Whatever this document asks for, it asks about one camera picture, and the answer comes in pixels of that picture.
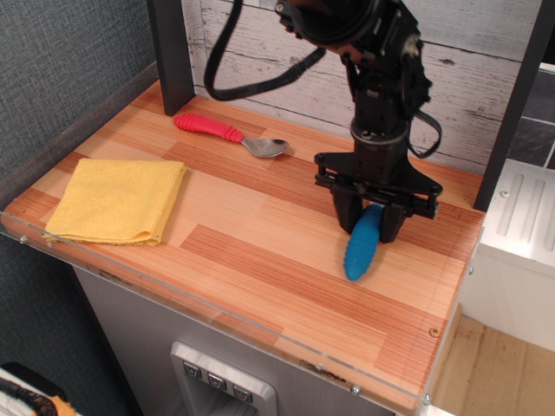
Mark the silver dispenser button panel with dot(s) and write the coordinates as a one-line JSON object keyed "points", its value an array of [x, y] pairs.
{"points": [[212, 387]]}

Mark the grey cabinet front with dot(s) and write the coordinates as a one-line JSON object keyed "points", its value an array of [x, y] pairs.
{"points": [[141, 332]]}

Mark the yellow folded cloth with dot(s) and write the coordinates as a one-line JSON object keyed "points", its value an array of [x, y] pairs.
{"points": [[121, 202]]}

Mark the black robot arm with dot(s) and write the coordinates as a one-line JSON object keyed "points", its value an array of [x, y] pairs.
{"points": [[380, 46]]}

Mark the dark left shelf post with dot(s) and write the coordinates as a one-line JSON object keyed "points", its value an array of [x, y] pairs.
{"points": [[172, 53]]}

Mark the dark right shelf post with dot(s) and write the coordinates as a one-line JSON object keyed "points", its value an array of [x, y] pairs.
{"points": [[535, 50]]}

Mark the dark shelf post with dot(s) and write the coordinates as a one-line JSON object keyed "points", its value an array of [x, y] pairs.
{"points": [[172, 53], [535, 50]]}

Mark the orange sponge piece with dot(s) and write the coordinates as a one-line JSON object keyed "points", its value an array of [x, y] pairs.
{"points": [[63, 408]]}

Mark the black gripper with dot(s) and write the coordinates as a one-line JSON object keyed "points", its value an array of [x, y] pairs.
{"points": [[377, 170]]}

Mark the clear acrylic edge guard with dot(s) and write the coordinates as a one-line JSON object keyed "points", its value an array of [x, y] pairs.
{"points": [[344, 333]]}

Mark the red handled metal spoon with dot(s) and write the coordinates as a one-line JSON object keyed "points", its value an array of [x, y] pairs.
{"points": [[260, 148]]}

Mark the blue handled metal fork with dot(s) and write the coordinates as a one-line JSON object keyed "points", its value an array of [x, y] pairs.
{"points": [[363, 241]]}

